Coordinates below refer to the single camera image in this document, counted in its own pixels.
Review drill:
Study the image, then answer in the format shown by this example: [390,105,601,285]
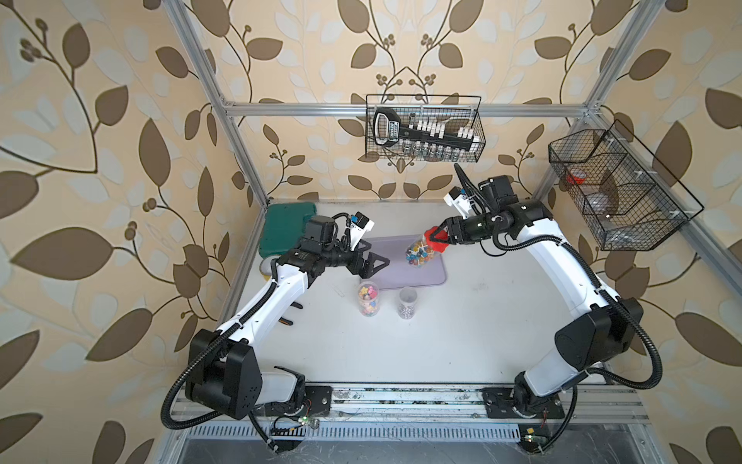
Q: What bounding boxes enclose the red jar lid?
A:
[424,226,450,253]

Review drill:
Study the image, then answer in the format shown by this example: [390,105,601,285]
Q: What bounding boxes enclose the black socket set rail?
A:
[366,107,486,153]

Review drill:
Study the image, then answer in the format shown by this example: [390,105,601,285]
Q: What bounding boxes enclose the black wire basket centre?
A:
[365,93,486,164]

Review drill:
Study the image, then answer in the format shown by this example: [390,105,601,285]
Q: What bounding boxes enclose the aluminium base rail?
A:
[300,383,649,425]

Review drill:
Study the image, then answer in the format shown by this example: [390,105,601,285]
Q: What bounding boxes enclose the green plastic tool case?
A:
[258,202,317,258]

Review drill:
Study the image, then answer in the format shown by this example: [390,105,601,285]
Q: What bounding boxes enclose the lilac plastic tray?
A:
[367,235,448,290]

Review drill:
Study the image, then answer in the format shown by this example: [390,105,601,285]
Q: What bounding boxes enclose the orange black pliers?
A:
[274,302,305,327]

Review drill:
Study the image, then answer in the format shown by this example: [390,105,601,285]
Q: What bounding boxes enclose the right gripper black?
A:
[430,212,499,245]

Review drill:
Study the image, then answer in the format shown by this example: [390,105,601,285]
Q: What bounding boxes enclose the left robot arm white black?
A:
[160,239,390,430]

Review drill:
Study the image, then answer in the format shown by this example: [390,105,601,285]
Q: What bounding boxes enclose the clear jar dark beads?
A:
[397,287,419,320]

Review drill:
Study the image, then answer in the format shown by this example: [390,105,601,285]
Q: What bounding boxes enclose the clear jar colourful candies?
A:
[357,280,380,316]

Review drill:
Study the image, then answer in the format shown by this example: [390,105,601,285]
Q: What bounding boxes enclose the black wire basket right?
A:
[548,120,705,251]

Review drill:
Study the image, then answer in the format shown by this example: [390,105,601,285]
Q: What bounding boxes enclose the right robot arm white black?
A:
[430,194,664,418]

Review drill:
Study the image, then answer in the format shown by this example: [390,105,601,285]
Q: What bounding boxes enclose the black wire basket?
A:
[365,93,486,164]
[548,120,705,251]

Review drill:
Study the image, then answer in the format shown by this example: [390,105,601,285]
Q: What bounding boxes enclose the red item in basket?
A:
[565,168,587,186]

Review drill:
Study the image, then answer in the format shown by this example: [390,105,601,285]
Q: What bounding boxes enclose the clear candy jar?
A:
[405,235,448,268]

